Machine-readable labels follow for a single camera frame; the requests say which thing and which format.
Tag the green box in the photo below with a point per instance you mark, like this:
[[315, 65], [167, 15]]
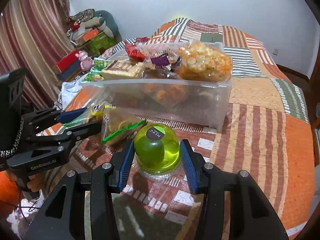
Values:
[[100, 43]]

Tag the red flat box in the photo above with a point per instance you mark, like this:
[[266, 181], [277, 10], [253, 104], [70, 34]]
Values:
[[66, 60]]

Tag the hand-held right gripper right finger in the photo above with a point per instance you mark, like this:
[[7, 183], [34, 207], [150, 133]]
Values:
[[188, 165]]

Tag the green jelly cup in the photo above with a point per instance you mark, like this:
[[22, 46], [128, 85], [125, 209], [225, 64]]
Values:
[[155, 152]]

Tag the wall outlet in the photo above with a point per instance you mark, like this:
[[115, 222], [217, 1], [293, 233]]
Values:
[[275, 51]]

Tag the yellow white snack packet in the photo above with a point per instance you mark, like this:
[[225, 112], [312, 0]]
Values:
[[97, 110]]

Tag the green pea snack packet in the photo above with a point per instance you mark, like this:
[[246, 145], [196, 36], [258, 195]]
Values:
[[96, 73]]

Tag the clear cookie packet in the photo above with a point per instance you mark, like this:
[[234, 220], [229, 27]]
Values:
[[150, 66]]

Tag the brown striped curtain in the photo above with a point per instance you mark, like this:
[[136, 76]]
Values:
[[32, 35]]

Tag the grey stuffed toy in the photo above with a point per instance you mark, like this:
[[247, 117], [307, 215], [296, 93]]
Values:
[[107, 25]]

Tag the brown wooden door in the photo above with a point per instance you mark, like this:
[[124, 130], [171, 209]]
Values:
[[315, 85]]

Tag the brown fried snack bag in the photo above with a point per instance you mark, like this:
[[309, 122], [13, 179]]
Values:
[[162, 92]]

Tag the orange box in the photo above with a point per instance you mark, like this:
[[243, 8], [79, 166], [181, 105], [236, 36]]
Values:
[[87, 36]]

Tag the clear zip plastic bag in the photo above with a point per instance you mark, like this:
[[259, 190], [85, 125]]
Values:
[[175, 110]]

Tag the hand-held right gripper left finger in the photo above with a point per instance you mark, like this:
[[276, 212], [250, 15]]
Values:
[[126, 165]]

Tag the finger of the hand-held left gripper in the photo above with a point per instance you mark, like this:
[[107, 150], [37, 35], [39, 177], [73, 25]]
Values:
[[85, 128], [72, 116]]

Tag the bag of orange puffs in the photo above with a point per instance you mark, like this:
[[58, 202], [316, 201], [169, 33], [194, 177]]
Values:
[[205, 62]]

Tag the dark blue flat box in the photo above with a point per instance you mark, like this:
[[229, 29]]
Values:
[[70, 73]]

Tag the orange cloth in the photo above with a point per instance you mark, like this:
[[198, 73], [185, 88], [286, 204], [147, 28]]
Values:
[[10, 187]]

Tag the person's left hand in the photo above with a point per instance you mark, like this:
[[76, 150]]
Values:
[[35, 182]]

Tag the orange green patchwork blanket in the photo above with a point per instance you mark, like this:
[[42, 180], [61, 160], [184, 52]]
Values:
[[262, 135]]

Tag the white plastic bag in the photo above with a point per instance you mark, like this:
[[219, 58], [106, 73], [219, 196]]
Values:
[[70, 92]]

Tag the pink figurine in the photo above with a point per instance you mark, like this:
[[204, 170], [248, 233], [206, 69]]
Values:
[[86, 60]]

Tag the patterned brown cloth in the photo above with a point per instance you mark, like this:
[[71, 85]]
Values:
[[83, 15]]

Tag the checkered floral patchwork quilt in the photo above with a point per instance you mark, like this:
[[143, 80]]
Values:
[[117, 47]]

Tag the tan wafer packet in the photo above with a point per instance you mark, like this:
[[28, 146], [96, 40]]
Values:
[[120, 71]]

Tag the red snack packet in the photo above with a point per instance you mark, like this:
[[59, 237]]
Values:
[[133, 52]]

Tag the green-edged clear snack packet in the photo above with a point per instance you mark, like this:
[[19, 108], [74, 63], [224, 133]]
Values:
[[120, 125]]

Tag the purple snack packet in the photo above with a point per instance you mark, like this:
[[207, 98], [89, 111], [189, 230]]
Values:
[[160, 60]]

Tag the yellow cloth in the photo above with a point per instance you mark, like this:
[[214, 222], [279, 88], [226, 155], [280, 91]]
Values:
[[180, 17]]

